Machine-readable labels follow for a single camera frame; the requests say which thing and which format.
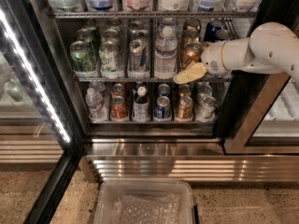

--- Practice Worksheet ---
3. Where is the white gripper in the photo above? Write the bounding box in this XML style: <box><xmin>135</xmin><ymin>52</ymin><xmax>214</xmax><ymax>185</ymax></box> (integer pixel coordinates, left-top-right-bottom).
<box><xmin>173</xmin><ymin>41</ymin><xmax>231</xmax><ymax>84</ymax></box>

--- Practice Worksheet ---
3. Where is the orange gold soda can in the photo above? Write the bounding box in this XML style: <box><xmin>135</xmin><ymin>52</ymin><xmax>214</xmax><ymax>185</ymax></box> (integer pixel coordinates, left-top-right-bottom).
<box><xmin>181</xmin><ymin>41</ymin><xmax>203</xmax><ymax>69</ymax></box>

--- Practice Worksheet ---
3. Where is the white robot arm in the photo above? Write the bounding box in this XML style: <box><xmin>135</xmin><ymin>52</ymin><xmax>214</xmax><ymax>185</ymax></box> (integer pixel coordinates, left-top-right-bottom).
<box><xmin>173</xmin><ymin>22</ymin><xmax>299</xmax><ymax>84</ymax></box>

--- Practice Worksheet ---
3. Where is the clear water bottle middle shelf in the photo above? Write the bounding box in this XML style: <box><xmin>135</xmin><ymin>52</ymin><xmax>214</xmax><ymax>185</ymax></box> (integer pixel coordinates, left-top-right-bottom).
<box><xmin>154</xmin><ymin>26</ymin><xmax>178</xmax><ymax>79</ymax></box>

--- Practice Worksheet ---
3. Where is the orange can middle row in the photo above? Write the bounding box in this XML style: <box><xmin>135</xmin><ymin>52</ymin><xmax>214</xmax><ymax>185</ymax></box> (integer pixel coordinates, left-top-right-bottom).
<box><xmin>181</xmin><ymin>29</ymin><xmax>200</xmax><ymax>48</ymax></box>

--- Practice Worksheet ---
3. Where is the orange can row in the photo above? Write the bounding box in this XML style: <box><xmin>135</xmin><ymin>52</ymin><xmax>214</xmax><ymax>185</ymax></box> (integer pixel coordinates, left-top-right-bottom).
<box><xmin>181</xmin><ymin>29</ymin><xmax>200</xmax><ymax>48</ymax></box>
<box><xmin>183</xmin><ymin>18</ymin><xmax>201</xmax><ymax>32</ymax></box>

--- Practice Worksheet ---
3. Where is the blue can back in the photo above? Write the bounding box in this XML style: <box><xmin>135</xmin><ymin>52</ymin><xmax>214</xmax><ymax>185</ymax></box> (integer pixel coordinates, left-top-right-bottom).
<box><xmin>204</xmin><ymin>19</ymin><xmax>225</xmax><ymax>42</ymax></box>

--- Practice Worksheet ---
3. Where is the gold can bottom front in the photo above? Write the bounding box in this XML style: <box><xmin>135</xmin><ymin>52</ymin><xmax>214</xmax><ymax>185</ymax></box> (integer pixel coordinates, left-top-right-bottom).
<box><xmin>176</xmin><ymin>96</ymin><xmax>193</xmax><ymax>119</ymax></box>

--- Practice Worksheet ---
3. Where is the silver can bottom front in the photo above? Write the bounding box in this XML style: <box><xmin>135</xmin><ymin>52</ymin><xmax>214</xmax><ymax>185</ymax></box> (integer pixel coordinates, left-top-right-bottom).
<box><xmin>196</xmin><ymin>96</ymin><xmax>216</xmax><ymax>120</ymax></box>

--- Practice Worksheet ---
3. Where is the blue can middle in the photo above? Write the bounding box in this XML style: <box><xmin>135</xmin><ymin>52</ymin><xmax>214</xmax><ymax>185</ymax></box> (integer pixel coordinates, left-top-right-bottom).
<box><xmin>215</xmin><ymin>29</ymin><xmax>233</xmax><ymax>42</ymax></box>

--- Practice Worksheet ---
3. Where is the orange can back row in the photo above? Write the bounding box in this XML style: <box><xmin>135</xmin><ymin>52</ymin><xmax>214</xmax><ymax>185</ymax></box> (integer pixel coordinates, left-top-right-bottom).
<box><xmin>183</xmin><ymin>18</ymin><xmax>201</xmax><ymax>32</ymax></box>

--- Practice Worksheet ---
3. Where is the blue pepsi can bottom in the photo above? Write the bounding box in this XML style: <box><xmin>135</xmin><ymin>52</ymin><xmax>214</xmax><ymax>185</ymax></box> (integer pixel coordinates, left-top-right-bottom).
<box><xmin>154</xmin><ymin>96</ymin><xmax>171</xmax><ymax>119</ymax></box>

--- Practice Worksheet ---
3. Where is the silver blue can front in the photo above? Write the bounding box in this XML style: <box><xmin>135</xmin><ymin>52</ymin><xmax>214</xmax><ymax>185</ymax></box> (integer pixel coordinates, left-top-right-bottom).
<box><xmin>129</xmin><ymin>39</ymin><xmax>147</xmax><ymax>73</ymax></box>

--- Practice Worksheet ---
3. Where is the red orange can bottom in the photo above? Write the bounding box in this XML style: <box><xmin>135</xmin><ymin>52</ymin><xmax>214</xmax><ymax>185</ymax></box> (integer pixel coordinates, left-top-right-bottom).
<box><xmin>110</xmin><ymin>96</ymin><xmax>128</xmax><ymax>119</ymax></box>

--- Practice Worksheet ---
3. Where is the white green 7up can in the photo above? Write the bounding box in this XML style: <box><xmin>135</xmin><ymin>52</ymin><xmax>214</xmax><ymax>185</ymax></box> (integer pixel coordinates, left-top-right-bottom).
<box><xmin>99</xmin><ymin>41</ymin><xmax>120</xmax><ymax>73</ymax></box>

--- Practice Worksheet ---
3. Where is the water bottle bottom shelf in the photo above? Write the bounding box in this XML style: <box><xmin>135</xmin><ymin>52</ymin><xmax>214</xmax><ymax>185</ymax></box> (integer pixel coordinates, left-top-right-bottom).
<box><xmin>85</xmin><ymin>88</ymin><xmax>107</xmax><ymax>121</ymax></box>

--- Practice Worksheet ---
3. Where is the green can front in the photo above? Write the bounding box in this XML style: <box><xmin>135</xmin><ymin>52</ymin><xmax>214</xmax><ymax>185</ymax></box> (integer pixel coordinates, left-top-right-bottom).
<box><xmin>70</xmin><ymin>40</ymin><xmax>95</xmax><ymax>73</ymax></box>

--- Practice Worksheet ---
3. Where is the glass fridge door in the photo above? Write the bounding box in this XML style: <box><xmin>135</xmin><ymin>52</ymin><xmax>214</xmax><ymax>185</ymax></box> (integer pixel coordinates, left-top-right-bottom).
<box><xmin>0</xmin><ymin>0</ymin><xmax>82</xmax><ymax>224</ymax></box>

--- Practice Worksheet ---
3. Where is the dark bottle white label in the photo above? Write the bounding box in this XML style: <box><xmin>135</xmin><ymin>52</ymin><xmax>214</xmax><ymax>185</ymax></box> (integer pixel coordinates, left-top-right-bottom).
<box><xmin>134</xmin><ymin>86</ymin><xmax>150</xmax><ymax>122</ymax></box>

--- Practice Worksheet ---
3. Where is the bubble wrap sheet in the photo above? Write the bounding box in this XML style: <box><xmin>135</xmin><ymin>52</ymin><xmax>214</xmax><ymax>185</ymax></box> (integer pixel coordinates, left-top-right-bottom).
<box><xmin>112</xmin><ymin>193</ymin><xmax>180</xmax><ymax>224</ymax></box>

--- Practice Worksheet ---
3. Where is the clear plastic bin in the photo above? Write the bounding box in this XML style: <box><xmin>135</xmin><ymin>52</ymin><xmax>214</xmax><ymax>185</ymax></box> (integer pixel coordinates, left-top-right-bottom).
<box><xmin>93</xmin><ymin>180</ymin><xmax>200</xmax><ymax>224</ymax></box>

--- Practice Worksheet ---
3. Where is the middle wire shelf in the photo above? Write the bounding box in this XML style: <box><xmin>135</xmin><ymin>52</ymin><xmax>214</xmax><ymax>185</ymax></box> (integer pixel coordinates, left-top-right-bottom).
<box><xmin>76</xmin><ymin>77</ymin><xmax>233</xmax><ymax>83</ymax></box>

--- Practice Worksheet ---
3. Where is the wire shelf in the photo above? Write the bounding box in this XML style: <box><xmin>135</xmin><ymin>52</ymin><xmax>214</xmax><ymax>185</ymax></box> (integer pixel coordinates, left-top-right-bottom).
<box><xmin>52</xmin><ymin>11</ymin><xmax>257</xmax><ymax>19</ymax></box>
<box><xmin>76</xmin><ymin>77</ymin><xmax>233</xmax><ymax>83</ymax></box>

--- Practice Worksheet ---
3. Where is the upper wire shelf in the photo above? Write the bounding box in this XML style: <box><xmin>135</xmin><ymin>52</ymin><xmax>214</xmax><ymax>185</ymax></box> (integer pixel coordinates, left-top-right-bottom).
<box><xmin>52</xmin><ymin>11</ymin><xmax>257</xmax><ymax>19</ymax></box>

